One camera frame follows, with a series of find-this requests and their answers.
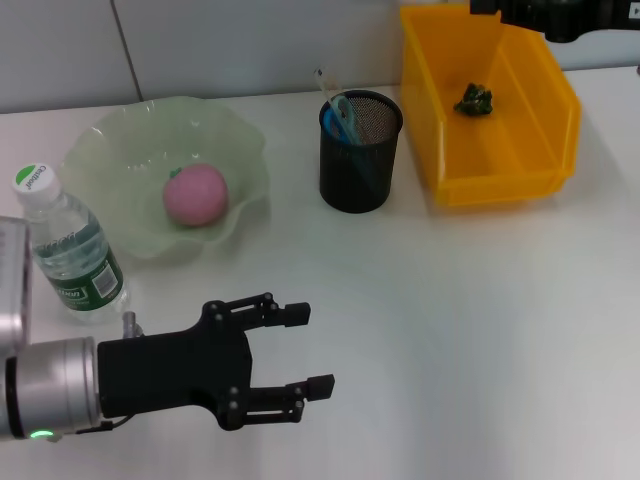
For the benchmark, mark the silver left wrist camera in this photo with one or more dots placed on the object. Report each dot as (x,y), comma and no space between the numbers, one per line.
(12,280)

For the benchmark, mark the clear water bottle green label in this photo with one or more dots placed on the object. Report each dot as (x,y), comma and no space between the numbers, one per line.
(70,245)

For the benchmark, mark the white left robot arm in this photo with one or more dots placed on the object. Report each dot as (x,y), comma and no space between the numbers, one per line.
(50,387)

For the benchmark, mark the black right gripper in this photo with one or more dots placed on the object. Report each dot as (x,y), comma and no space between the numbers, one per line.
(560,17)

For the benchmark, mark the yellow plastic bin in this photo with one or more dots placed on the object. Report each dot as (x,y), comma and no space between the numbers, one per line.
(500,150)

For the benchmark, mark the black mesh pen cup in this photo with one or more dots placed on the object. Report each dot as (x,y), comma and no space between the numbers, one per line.
(380,165)

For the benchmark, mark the transparent plastic ruler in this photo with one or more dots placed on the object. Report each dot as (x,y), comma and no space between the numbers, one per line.
(325,85)

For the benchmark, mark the pink toy peach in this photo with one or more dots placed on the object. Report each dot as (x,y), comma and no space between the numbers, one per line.
(197,197)

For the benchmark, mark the green plastic wrapper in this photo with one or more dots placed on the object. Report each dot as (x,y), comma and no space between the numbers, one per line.
(475,100)

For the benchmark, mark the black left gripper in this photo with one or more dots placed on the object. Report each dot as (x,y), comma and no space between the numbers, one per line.
(175,370)

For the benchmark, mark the blue scissors with cover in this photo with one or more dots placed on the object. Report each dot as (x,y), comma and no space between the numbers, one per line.
(340,122)

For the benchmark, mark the pale green glass fruit plate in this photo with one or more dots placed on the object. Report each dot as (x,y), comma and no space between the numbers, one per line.
(125,150)

